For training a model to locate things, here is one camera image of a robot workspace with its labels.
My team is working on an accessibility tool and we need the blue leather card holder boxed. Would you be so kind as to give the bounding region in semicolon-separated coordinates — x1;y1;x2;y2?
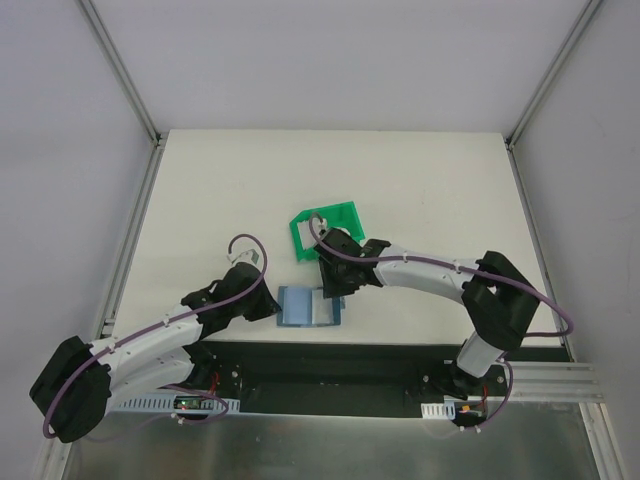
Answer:
276;286;346;328

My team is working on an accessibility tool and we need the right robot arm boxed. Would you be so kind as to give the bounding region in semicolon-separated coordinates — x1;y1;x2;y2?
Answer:
314;228;540;400

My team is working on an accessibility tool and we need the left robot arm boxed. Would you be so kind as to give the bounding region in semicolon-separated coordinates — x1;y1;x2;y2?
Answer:
29;262;281;443

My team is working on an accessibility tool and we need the green plastic bin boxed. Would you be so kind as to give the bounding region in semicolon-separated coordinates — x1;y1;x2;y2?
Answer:
289;201;365;262

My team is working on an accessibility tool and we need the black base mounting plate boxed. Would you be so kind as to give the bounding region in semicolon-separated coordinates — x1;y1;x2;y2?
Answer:
154;329;574;416

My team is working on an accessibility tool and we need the left white cable duct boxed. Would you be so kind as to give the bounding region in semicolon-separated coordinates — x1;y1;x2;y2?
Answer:
112;392;240;415

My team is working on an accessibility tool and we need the white cable duct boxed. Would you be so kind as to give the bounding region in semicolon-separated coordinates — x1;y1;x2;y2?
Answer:
112;392;240;415
421;401;456;421

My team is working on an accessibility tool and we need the right white cable duct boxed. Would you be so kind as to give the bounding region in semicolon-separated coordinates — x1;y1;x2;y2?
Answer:
421;401;456;421

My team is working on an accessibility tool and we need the aluminium front rail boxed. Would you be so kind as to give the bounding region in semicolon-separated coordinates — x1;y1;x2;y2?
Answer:
62;362;606;401

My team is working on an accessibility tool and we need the left aluminium frame post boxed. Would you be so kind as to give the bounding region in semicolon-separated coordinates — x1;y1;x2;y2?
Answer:
75;0;163;145

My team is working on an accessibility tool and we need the aluminium frame post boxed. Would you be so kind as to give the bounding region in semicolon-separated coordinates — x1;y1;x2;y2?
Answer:
75;0;163;145
505;0;607;151

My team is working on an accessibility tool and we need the right aluminium frame post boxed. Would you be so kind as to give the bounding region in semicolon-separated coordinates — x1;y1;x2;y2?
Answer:
505;0;607;151

